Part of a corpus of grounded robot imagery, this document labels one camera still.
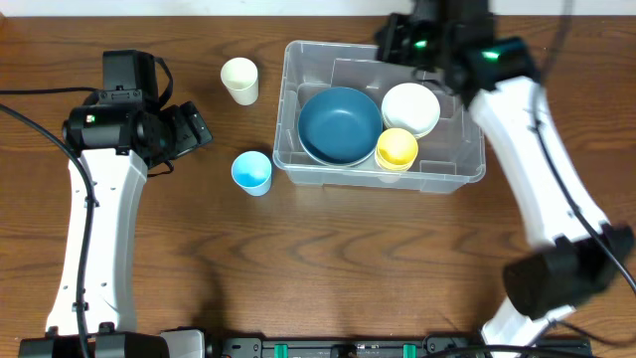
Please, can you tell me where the white small bowl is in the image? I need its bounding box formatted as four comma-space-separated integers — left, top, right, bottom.
381, 83, 441, 139

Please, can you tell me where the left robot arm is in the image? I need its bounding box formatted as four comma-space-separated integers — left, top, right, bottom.
19, 50, 213, 357

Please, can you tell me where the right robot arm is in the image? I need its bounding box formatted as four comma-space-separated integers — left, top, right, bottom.
375, 0, 635, 357

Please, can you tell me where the clear plastic storage bin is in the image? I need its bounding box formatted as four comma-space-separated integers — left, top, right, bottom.
272, 41, 486, 193

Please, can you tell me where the large cream bowl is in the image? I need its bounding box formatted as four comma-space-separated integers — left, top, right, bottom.
304, 149, 374, 167

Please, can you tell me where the yellow cup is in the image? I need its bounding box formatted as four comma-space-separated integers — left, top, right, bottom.
375, 128, 419, 172

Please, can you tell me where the cream paper cup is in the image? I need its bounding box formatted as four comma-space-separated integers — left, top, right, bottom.
221, 58, 258, 105

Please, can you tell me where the light blue paper cup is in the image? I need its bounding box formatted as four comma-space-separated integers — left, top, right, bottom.
231, 151, 273, 197

